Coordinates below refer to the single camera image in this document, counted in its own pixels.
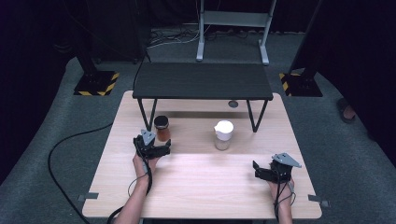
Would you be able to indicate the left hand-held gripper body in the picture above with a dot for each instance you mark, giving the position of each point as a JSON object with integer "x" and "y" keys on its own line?
{"x": 148, "y": 148}

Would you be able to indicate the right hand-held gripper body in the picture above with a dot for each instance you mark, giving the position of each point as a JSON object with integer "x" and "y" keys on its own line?
{"x": 281, "y": 171}

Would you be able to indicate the black-lidded jar of brown contents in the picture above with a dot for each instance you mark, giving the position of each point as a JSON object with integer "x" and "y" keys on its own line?
{"x": 162, "y": 123}

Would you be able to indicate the person's right hand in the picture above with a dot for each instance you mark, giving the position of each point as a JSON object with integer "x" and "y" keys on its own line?
{"x": 283, "y": 191}

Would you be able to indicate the person's left hand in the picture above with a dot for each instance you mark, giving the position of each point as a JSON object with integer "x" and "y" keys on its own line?
{"x": 140, "y": 169}

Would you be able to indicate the white-lidded glass jar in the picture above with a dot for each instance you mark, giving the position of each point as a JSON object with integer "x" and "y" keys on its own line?
{"x": 223, "y": 127}

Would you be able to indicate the grey round table grommet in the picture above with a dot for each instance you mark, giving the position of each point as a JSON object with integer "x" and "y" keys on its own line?
{"x": 233, "y": 104}

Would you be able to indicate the black stand with striped base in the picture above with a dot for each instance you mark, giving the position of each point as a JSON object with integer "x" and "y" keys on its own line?
{"x": 303, "y": 86}
{"x": 95, "y": 83}

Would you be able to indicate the black desk shelf riser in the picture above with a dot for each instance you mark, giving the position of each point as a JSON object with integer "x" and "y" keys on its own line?
{"x": 202, "y": 81}

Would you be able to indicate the black sandal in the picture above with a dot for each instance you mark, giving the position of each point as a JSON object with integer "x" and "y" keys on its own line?
{"x": 340, "y": 107}

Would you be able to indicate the dark equipment cabinet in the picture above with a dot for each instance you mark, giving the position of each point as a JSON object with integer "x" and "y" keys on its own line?
{"x": 118, "y": 31}

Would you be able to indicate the dark curtain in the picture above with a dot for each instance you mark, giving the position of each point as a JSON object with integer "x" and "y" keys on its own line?
{"x": 367, "y": 62}
{"x": 25, "y": 77}

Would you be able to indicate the grey metal stand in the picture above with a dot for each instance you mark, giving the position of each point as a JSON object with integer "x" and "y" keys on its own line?
{"x": 233, "y": 18}

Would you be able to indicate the grey table bracket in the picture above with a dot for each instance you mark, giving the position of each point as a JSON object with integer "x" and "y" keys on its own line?
{"x": 88, "y": 196}
{"x": 317, "y": 199}

